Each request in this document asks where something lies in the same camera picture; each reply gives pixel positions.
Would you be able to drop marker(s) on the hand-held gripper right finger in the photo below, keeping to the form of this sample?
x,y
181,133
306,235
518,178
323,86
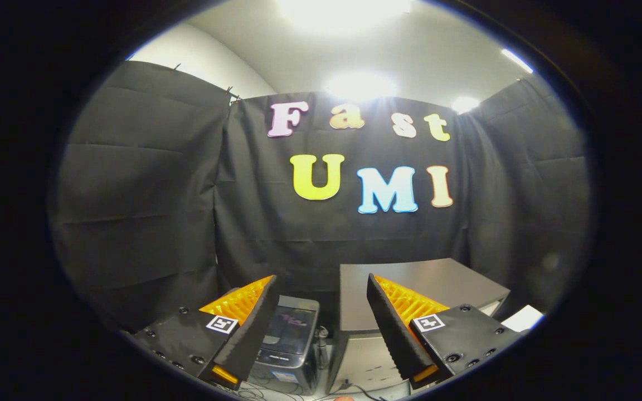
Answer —
x,y
390,326

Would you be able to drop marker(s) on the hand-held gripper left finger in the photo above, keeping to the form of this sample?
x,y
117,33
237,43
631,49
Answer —
x,y
257,328

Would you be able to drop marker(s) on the grey washing machine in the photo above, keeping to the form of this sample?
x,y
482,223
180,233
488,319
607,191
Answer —
x,y
287,373

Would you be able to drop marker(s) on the grey cabinet with dark top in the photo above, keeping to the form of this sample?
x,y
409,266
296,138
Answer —
x,y
438,278

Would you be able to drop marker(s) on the white paper sheet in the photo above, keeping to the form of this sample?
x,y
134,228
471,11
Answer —
x,y
524,318

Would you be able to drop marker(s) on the black backdrop cloth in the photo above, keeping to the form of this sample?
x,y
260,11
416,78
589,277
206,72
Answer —
x,y
148,195

